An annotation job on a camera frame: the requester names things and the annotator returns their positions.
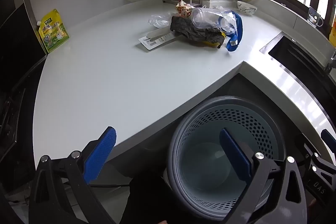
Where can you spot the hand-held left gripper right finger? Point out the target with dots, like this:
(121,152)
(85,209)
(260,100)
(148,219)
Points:
(236,154)

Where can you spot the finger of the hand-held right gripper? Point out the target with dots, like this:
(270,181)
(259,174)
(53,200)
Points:
(329,138)

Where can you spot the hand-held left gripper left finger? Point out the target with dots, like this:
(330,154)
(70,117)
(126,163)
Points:
(101,154)

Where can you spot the grey perforated waste basket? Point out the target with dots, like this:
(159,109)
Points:
(207,119)

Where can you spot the yellow plastic container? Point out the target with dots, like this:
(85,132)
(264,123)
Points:
(211,43)

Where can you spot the white blister pack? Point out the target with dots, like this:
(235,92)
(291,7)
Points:
(153,40)

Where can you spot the dark grey rag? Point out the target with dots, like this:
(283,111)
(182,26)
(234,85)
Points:
(194,32)

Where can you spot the clear plastic bag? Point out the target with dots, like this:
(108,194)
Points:
(158,20)

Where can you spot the printed white wrapper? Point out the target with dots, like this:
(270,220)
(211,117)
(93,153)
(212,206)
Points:
(183,10)

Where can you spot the metal faucet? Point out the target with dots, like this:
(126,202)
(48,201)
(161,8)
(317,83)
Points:
(331,62)

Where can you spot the black kitchen sink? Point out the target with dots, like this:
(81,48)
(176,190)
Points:
(294,53)

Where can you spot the yellow bottle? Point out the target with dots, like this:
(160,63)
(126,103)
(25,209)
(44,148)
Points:
(333,29)

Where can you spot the printed glass mug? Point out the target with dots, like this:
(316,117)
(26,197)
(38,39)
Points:
(314,18)

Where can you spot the green yellow spout pouch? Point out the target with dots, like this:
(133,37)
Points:
(53,32)

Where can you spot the black cooker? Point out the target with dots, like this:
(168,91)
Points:
(15,43)

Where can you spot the patterned white bowl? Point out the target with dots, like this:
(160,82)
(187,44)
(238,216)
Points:
(246,8)

